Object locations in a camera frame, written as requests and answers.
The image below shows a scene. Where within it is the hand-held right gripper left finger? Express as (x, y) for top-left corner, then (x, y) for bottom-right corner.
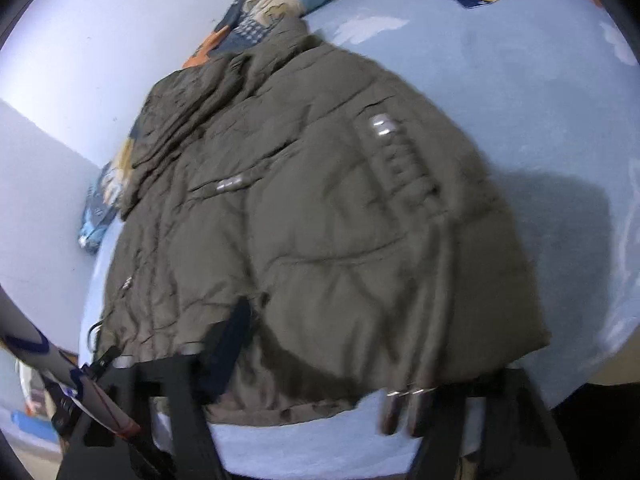
(57, 297), (253, 480)

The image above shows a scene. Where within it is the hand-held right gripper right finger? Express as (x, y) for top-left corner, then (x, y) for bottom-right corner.
(424, 367), (581, 480)

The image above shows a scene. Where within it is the olive puffer jacket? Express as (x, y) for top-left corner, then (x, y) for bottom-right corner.
(97, 16), (553, 436)

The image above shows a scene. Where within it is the light blue cloud bed sheet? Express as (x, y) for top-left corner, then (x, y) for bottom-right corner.
(80, 0), (640, 467)

